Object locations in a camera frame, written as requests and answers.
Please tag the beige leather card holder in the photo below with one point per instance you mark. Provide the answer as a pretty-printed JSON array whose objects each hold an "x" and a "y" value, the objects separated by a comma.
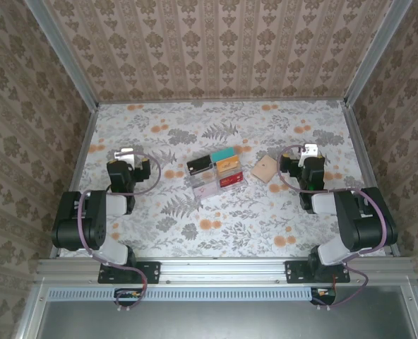
[{"x": 263, "y": 169}]

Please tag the clear acrylic card organizer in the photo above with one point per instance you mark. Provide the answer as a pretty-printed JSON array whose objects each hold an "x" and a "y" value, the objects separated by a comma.
[{"x": 214, "y": 176}]

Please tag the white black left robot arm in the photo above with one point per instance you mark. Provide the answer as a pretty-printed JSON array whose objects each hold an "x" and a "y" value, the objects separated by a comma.
[{"x": 92, "y": 219}]

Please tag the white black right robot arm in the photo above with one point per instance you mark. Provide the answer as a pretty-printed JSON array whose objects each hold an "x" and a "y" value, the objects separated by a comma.
[{"x": 357, "y": 226}]

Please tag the black card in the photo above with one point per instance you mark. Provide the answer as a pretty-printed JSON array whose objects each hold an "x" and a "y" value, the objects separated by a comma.
[{"x": 199, "y": 165}]

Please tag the orange card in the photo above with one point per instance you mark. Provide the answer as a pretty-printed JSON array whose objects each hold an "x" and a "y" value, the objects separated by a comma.
[{"x": 228, "y": 165}]

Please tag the red VIP card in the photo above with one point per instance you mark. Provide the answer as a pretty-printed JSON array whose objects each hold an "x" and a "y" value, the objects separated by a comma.
[{"x": 231, "y": 180}]

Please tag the teal card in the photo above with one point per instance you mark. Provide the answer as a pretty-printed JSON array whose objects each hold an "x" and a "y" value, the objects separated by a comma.
[{"x": 223, "y": 155}]

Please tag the white pink card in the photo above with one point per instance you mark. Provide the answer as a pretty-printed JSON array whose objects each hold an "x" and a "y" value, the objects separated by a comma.
[{"x": 206, "y": 190}]

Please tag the black connector box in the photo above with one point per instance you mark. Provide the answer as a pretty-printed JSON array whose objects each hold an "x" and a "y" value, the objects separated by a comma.
[
  {"x": 128, "y": 296},
  {"x": 322, "y": 296}
]

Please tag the grey metal panel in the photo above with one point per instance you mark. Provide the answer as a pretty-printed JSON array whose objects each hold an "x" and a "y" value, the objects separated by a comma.
[{"x": 230, "y": 321}]

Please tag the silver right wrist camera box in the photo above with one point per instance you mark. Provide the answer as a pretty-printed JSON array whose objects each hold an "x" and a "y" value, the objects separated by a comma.
[{"x": 308, "y": 152}]

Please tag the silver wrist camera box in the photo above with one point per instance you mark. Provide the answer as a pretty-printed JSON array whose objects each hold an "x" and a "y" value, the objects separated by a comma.
[
  {"x": 124, "y": 153},
  {"x": 308, "y": 152}
]

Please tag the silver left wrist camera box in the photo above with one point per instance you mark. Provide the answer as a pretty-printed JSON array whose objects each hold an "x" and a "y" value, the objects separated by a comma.
[{"x": 124, "y": 153}]

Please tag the aluminium table side rail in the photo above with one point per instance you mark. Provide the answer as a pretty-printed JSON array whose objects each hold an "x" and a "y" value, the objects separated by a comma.
[
  {"x": 85, "y": 141},
  {"x": 358, "y": 141}
]

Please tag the aluminium table end rail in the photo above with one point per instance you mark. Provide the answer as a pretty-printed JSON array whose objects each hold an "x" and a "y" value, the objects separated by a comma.
[{"x": 230, "y": 100}]

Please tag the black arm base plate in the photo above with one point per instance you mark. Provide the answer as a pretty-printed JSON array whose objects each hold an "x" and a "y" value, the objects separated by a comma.
[
  {"x": 293, "y": 272},
  {"x": 149, "y": 272}
]

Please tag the aluminium corner post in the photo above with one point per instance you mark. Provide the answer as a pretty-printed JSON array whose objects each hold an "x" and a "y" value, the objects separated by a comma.
[
  {"x": 64, "y": 53},
  {"x": 375, "y": 53}
]

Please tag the aluminium mounting rail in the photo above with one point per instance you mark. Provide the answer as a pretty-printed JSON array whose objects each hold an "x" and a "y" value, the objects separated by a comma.
[{"x": 223, "y": 270}]

